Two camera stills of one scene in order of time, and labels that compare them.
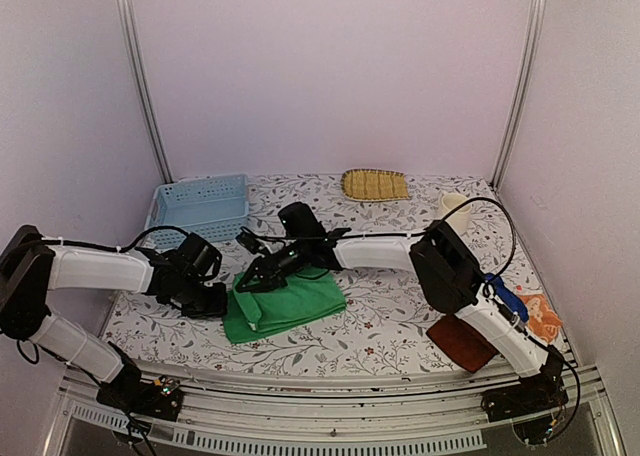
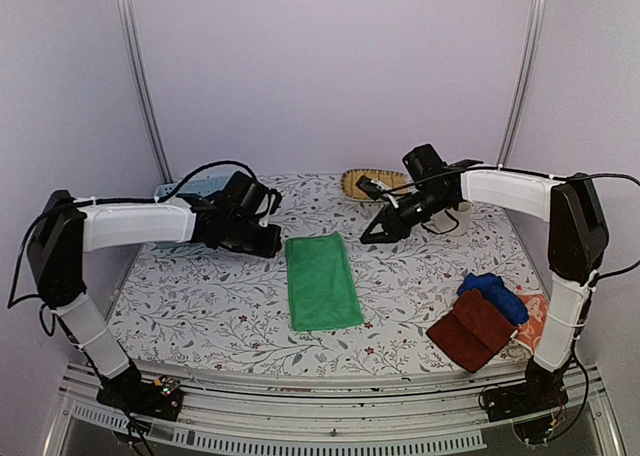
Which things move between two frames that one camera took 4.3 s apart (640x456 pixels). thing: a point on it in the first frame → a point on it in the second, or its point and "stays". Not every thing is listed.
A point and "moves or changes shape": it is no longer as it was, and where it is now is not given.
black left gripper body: [191, 283] → [243, 239]
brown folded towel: [461, 343] stays
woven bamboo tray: [365, 184] stays
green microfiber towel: [310, 295] moves or changes shape
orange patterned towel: [544, 323] stays
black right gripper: [271, 273] → [399, 226]
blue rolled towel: [507, 296] stays
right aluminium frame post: [534, 50] stays
